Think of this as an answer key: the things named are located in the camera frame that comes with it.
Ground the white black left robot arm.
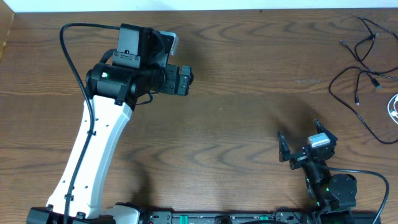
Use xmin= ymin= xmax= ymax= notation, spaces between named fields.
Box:
xmin=27 ymin=24 xmax=194 ymax=224

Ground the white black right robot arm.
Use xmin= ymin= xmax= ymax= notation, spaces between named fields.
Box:
xmin=277 ymin=119 xmax=357 ymax=223

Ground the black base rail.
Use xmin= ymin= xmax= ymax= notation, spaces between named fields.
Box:
xmin=102 ymin=202 xmax=382 ymax=224

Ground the black USB cable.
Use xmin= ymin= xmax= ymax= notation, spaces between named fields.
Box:
xmin=328 ymin=16 xmax=398 ymax=145

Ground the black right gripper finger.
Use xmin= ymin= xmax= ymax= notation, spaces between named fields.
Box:
xmin=313 ymin=119 xmax=332 ymax=137
xmin=277 ymin=131 xmax=291 ymax=162

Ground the white USB cable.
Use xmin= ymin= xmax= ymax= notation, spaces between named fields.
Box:
xmin=387 ymin=93 xmax=398 ymax=125

